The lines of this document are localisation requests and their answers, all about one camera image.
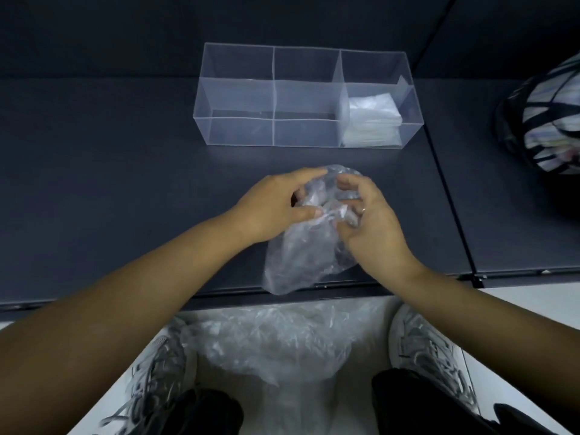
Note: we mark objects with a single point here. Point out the person's left hand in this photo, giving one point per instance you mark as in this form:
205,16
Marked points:
267,208

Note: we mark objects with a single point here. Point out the person's right hand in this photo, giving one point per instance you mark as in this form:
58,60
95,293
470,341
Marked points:
380,240

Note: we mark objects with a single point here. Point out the clear plastic bag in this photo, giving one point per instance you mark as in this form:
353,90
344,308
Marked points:
303,253

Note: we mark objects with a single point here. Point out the clear three-compartment plastic box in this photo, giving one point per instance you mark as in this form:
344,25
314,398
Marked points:
235,104

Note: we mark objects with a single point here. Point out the stack of plastic bags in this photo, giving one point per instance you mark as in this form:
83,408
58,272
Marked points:
371,122

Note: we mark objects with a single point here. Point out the pile of plastic bags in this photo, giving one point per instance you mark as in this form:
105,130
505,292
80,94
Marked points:
281,339

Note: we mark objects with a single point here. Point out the person's left forearm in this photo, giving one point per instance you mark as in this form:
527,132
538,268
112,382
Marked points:
99,321

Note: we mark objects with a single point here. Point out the person's right forearm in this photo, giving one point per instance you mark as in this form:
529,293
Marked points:
503,335

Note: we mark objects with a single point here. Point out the person's right grey shoe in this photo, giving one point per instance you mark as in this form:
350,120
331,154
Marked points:
430,348

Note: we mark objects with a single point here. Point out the person's grey shoe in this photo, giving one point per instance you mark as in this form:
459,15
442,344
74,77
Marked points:
430,348
154,371

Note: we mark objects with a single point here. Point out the person's left grey shoe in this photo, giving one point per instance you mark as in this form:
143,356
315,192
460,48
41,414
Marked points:
154,371

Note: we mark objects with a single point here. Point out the black trousers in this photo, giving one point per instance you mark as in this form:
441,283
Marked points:
421,407

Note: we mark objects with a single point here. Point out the black white striped tote bag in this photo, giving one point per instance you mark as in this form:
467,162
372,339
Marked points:
539,122

